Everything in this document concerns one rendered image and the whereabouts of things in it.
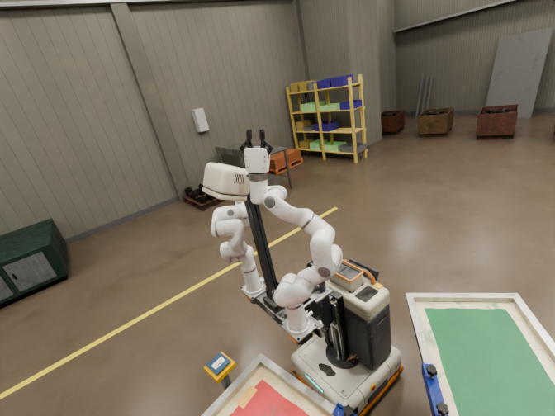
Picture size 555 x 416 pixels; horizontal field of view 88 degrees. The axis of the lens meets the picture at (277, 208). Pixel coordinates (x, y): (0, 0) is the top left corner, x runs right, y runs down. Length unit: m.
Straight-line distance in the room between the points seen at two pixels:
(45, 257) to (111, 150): 2.61
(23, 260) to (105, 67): 3.89
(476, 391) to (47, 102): 7.13
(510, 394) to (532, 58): 10.04
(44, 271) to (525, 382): 5.70
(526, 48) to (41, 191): 12.26
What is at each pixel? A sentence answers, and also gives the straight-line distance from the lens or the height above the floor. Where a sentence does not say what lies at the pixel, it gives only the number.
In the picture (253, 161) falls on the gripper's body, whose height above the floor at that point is 2.04.
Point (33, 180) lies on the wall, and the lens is 7.22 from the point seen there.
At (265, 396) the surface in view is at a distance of 1.66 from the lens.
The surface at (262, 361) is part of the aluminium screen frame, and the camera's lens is 1.73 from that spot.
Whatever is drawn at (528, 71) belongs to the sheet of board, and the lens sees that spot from 11.07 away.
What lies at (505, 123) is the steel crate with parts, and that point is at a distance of 8.65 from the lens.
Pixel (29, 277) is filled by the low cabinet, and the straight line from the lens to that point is 5.87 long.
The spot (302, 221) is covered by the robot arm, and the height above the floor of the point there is 1.79.
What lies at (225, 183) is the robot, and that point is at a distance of 1.23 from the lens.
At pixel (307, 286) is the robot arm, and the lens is 1.30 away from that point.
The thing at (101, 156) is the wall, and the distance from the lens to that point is 7.18.
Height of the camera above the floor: 2.33
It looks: 24 degrees down
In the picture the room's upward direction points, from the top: 12 degrees counter-clockwise
